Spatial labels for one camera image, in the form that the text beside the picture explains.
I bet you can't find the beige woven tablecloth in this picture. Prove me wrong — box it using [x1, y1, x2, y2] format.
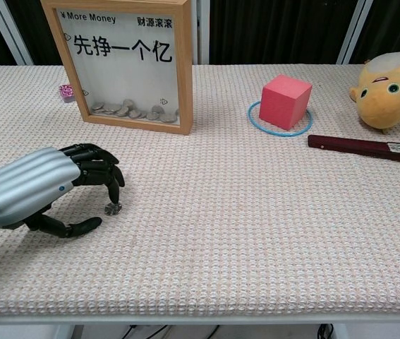
[0, 64, 400, 317]

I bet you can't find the yellow plush toy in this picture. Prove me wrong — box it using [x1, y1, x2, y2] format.
[349, 44, 400, 134]

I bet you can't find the silver coin pile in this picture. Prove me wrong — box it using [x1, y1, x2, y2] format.
[90, 97, 180, 124]

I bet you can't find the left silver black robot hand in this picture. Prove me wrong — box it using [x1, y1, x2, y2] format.
[0, 143, 126, 239]

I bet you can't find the wooden frame coin bank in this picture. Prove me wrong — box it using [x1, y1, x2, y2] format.
[40, 0, 194, 136]

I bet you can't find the white frame post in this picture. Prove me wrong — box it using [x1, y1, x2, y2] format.
[0, 0, 34, 66]
[190, 0, 211, 66]
[337, 0, 375, 64]

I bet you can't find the small pink glitter object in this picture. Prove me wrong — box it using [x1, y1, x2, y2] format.
[58, 83, 75, 104]

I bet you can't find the red foam cube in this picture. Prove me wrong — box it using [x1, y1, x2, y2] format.
[258, 73, 313, 130]

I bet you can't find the dark red folded fan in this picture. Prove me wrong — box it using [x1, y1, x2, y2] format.
[307, 134, 400, 166]

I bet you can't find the black cable bundle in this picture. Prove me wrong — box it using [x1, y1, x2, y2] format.
[317, 323, 334, 339]
[121, 323, 222, 339]

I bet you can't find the blue ring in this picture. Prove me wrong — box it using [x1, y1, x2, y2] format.
[247, 100, 314, 137]

